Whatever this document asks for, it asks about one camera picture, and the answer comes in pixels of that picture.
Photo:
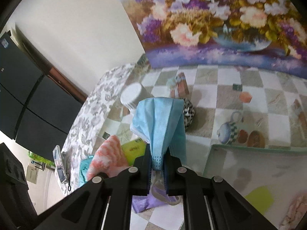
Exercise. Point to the purple cloth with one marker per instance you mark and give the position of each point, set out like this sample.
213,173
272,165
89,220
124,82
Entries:
157,197

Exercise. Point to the white capped supplement bottle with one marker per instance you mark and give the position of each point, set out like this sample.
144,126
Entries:
132,95

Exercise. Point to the small tablet device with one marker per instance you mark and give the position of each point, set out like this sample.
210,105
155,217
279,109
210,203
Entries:
59,164

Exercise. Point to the floral vase painting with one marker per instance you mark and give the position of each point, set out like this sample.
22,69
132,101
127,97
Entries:
270,34

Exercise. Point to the pink lace fabric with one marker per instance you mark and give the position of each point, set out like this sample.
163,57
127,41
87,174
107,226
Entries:
295,213

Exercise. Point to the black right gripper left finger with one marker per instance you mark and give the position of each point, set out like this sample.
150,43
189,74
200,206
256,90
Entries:
142,179

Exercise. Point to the checkered printed tablecloth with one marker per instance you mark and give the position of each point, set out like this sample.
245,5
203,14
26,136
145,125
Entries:
264,99

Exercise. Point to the blue surgical face mask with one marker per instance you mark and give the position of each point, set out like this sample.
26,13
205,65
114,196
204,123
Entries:
160,122

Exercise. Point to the dark cabinet doors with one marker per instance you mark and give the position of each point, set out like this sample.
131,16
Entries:
35,111

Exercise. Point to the green paper packet box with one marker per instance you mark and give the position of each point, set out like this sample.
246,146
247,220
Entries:
133,150

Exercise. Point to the pink white chevron sponge cloth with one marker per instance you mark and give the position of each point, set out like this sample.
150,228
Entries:
108,159

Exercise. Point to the black white leopard scrunchie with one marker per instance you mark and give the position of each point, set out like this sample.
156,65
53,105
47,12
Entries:
188,112

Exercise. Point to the grey floral tablecloth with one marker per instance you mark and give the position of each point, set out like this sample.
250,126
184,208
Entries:
82,136

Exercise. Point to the clear green rimmed tray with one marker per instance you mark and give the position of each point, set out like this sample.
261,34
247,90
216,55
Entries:
247,168

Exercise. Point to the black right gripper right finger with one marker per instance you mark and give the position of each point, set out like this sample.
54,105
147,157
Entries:
174,183

